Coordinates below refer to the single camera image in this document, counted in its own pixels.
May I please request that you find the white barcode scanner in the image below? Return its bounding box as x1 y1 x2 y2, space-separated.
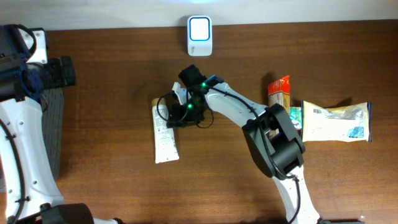
187 15 213 57

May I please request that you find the orange pasta packet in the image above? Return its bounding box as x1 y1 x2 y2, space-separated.
267 75 292 141

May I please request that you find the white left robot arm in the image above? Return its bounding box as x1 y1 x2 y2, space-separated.
1 24 122 224

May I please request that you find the black camera cable right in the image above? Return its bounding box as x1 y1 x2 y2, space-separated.
156 90 215 129

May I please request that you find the yellow noodle packet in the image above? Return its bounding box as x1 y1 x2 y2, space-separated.
301 101 372 142

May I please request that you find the beige white tube packet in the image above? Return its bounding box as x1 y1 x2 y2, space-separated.
152 98 180 164

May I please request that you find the teal tissue pack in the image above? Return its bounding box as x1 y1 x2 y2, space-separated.
290 106 303 130

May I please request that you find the grey plastic mesh basket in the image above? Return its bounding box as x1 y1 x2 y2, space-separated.
41 88 65 180

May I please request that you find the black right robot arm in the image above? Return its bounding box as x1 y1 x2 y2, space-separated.
166 65 322 224

